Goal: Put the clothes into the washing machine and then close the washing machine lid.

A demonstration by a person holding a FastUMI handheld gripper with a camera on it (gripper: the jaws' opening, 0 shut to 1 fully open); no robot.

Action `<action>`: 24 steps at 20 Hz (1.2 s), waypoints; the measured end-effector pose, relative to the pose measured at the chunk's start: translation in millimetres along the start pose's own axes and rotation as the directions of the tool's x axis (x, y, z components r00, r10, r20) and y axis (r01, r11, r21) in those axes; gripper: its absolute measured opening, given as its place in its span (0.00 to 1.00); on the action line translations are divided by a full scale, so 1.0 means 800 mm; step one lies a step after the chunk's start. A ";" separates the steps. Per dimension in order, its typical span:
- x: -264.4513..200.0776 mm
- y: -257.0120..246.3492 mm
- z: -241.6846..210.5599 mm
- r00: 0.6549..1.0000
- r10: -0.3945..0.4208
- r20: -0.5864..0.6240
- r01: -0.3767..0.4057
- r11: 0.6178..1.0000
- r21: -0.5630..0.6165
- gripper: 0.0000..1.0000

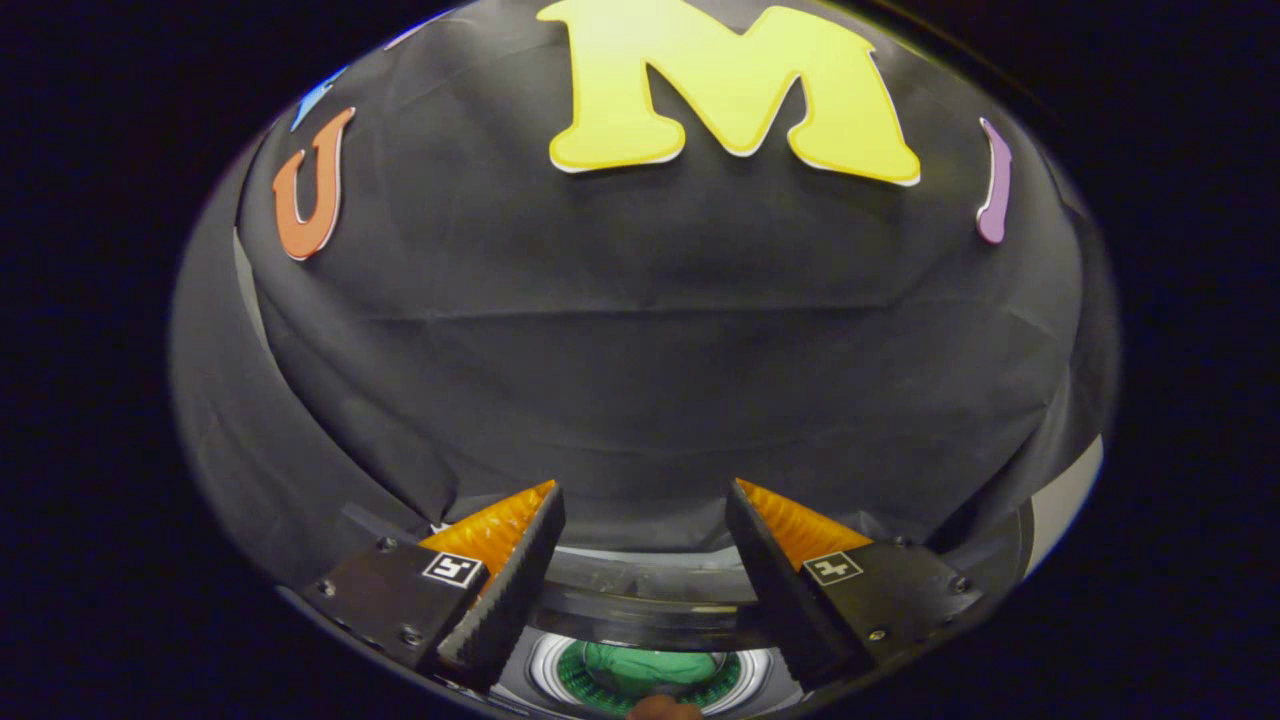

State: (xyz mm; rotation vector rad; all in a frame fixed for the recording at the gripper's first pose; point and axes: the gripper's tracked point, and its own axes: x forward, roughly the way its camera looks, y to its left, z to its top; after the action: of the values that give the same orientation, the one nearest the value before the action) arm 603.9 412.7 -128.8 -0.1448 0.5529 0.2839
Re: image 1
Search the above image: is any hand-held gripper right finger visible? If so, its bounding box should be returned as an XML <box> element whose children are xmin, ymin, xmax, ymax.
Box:
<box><xmin>724</xmin><ymin>478</ymin><xmax>986</xmax><ymax>691</ymax></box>

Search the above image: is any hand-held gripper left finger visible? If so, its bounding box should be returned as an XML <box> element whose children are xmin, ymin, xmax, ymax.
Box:
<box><xmin>298</xmin><ymin>480</ymin><xmax>567</xmax><ymax>693</ymax></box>

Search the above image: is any dark grey washing machine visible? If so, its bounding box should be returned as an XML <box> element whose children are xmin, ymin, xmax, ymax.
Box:
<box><xmin>345</xmin><ymin>500</ymin><xmax>1031</xmax><ymax>720</ymax></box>

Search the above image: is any dark washing machine lid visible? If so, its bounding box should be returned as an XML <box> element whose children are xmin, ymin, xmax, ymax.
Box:
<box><xmin>545</xmin><ymin>546</ymin><xmax>761</xmax><ymax>626</ymax></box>

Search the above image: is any green polo shirt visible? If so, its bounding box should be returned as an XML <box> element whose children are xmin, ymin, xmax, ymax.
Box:
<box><xmin>582</xmin><ymin>642</ymin><xmax>723</xmax><ymax>699</ymax></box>

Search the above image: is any black backdrop cloth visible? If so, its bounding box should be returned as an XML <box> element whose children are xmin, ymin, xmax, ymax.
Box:
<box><xmin>168</xmin><ymin>0</ymin><xmax>1119</xmax><ymax>591</ymax></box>

